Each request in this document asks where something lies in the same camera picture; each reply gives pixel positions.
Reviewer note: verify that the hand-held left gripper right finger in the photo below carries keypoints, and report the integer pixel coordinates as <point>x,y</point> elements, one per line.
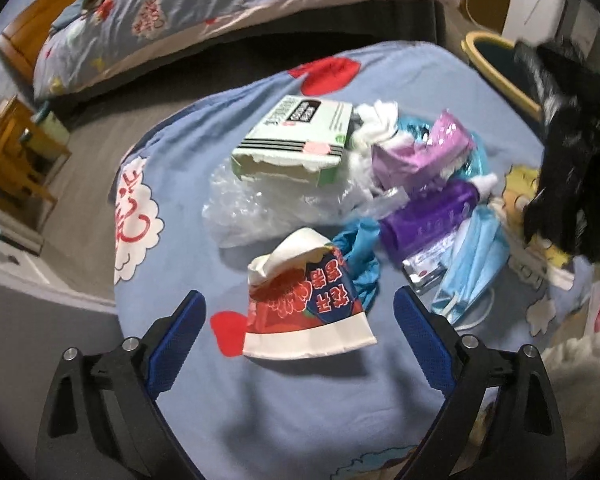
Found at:
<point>420,340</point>

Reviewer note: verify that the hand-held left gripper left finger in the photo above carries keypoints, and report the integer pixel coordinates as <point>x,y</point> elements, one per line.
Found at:
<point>180,335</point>

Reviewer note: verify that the small clear silver packet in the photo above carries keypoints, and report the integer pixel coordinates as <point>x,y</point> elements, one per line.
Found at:
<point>425,267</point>

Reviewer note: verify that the blue rubber glove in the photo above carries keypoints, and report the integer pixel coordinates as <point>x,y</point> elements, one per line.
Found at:
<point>365,260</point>

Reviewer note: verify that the blue face mask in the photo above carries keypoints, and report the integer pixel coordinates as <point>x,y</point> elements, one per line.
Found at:
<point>475,255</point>

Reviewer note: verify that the crushed red blue paper cup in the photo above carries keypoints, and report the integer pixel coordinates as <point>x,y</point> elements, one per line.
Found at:
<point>300,305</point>

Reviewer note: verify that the purple plastic bottle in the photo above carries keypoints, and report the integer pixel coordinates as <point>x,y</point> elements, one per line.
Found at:
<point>430,215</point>

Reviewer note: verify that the yellow rimmed teal bin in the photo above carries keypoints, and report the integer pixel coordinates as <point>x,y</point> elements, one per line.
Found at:
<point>495,60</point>

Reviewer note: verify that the clear plastic bag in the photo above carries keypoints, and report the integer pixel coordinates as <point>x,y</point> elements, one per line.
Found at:
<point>260,210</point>

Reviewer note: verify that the purple tissue packet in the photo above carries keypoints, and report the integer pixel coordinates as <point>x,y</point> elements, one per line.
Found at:
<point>420,155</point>

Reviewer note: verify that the teal foil wrapper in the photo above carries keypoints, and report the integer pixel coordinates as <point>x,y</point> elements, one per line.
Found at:
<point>414,127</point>

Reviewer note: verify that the green white cardboard box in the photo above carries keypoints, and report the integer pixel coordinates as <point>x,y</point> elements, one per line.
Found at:
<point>290,130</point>

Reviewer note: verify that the blue cartoon printed cloth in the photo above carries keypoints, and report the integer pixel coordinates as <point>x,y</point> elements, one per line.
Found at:
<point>190,240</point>

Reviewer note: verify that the white fluffy cloth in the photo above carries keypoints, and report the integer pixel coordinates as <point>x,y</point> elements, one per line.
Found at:
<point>580,360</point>

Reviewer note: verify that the white air purifier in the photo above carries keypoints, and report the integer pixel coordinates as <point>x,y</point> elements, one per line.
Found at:
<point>530,5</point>

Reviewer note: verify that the white crumpled tissue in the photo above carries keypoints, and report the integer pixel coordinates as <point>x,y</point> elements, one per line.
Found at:
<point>380,120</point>

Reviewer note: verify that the wooden nightstand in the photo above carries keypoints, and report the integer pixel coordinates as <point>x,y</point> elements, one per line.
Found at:
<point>10,160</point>

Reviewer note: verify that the dark bed base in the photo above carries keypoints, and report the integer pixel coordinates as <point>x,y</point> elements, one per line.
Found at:
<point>330,25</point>

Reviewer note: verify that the bed with cartoon duvet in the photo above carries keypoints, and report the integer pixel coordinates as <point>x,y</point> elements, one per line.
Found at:
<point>205,0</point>

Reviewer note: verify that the wooden headboard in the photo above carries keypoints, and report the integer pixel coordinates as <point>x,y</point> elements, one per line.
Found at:
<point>35,15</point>

